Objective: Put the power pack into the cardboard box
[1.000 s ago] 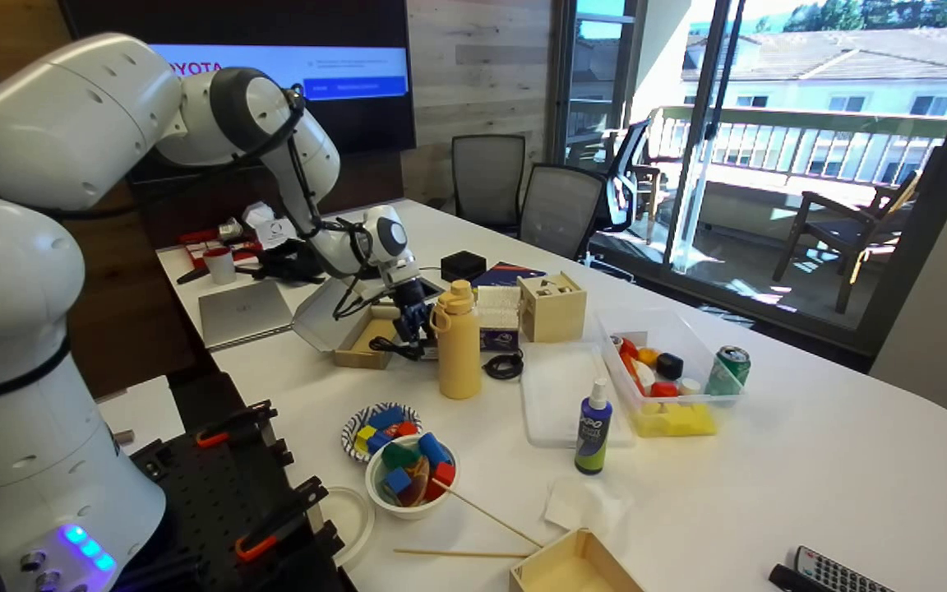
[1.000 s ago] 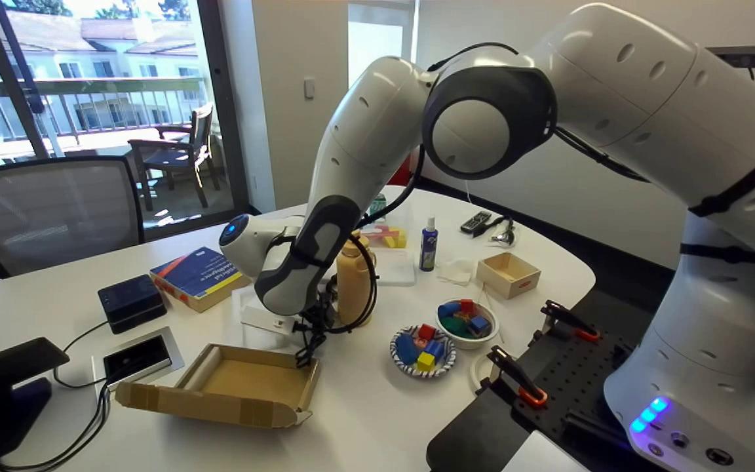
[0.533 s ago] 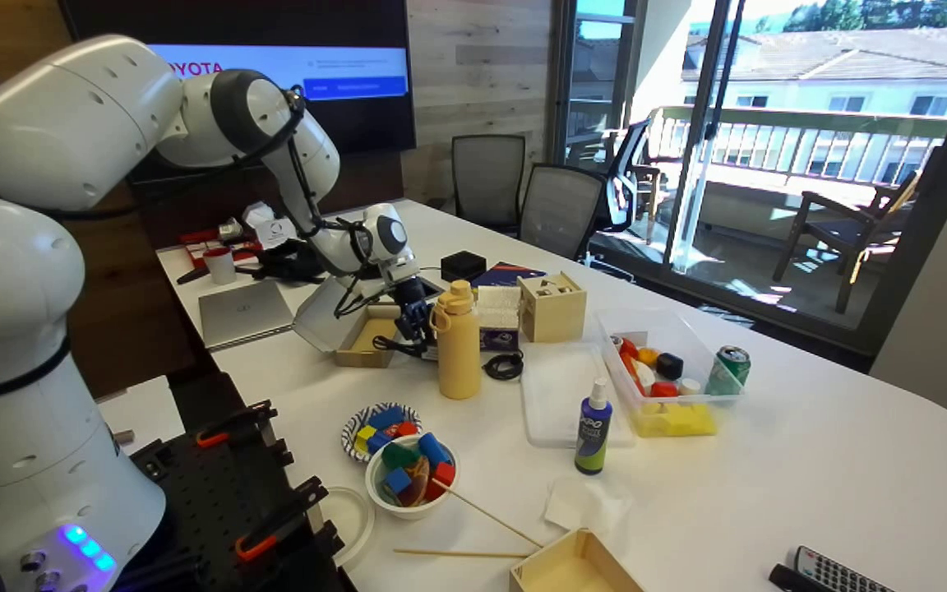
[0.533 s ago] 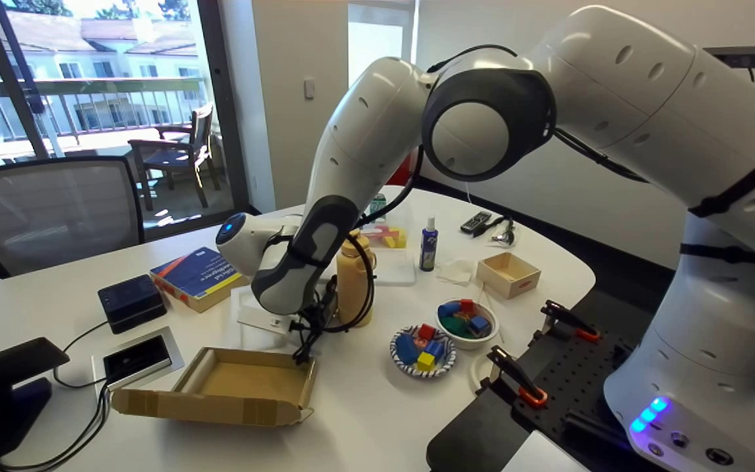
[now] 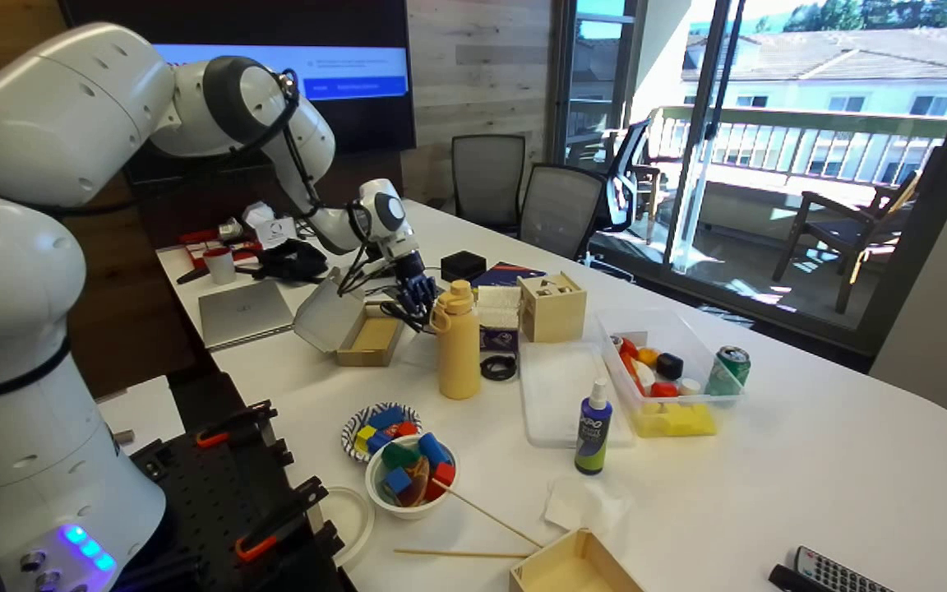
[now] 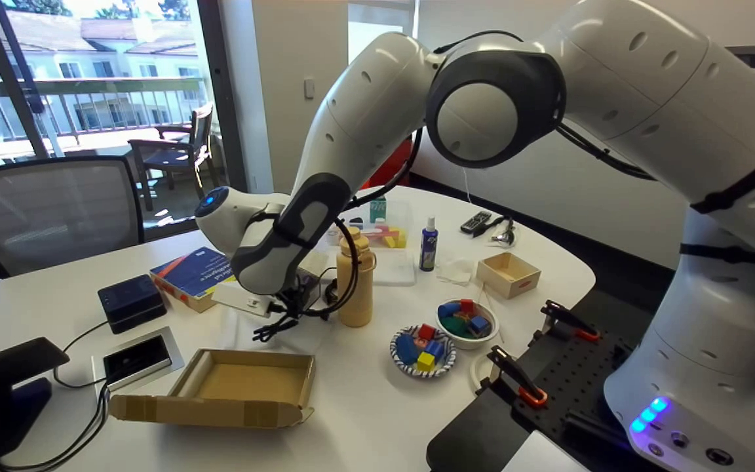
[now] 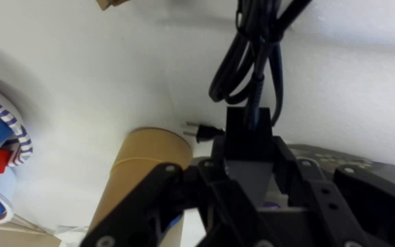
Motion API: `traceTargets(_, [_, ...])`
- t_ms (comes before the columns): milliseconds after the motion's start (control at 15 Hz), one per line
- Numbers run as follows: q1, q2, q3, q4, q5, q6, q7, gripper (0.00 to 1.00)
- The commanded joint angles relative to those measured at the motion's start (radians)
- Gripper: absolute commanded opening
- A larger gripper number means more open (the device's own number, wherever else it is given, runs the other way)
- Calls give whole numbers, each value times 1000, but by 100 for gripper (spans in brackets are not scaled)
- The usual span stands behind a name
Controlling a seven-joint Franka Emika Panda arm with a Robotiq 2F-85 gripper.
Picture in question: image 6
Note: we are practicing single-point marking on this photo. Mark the yellow toy block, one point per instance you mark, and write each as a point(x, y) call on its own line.
point(425, 359)

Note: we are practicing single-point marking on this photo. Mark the black remote control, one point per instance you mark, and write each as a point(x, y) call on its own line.
point(476, 220)

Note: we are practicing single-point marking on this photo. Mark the small black box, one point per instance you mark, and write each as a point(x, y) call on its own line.
point(133, 303)

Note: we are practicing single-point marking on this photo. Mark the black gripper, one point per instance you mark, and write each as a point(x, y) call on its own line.
point(303, 296)

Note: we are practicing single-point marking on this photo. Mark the outdoor patio chair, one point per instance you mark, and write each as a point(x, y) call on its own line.
point(176, 157)

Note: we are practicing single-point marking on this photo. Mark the tan plastic bottle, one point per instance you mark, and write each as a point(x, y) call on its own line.
point(359, 296)

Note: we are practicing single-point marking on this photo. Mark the patterned bowl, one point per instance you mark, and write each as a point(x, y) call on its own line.
point(405, 365)

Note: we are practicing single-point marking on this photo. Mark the blue book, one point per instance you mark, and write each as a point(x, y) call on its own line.
point(188, 277)

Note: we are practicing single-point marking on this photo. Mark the black orange clamp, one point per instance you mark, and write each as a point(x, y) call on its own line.
point(518, 379)
point(570, 321)

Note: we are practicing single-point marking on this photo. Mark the small blue bottle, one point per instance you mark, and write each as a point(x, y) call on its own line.
point(429, 249)

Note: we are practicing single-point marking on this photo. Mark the red toy block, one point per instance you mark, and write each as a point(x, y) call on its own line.
point(425, 333)

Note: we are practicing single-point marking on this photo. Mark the small wooden box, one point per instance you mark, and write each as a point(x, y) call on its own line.
point(509, 277)

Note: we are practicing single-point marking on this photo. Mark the white light switch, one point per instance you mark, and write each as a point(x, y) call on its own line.
point(307, 88)

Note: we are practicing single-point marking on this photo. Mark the open cardboard box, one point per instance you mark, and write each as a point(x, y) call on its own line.
point(222, 389)

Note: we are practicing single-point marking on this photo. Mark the clear container with coloured items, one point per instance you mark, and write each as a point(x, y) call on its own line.
point(388, 237)

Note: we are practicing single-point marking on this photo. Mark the teal cup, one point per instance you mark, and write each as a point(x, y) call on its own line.
point(378, 211)

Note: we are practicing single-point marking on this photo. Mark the green toy block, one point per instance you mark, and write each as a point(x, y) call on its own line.
point(456, 325)

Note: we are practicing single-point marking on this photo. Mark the grey mesh office chair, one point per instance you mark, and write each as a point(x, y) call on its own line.
point(46, 214)

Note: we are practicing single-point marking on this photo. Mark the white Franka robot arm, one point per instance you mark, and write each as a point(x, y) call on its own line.
point(657, 94)

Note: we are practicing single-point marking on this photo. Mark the small white disc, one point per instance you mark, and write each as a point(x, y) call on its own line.
point(481, 371)

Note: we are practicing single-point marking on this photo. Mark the black mounting plate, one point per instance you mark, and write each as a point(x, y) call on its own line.
point(570, 376)

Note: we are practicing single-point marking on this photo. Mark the flat white container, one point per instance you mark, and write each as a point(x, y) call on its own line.
point(393, 266)

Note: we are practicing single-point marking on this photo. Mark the white bowl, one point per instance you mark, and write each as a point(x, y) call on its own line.
point(482, 338)

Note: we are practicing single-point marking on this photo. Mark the red bin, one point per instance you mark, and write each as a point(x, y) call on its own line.
point(393, 164)

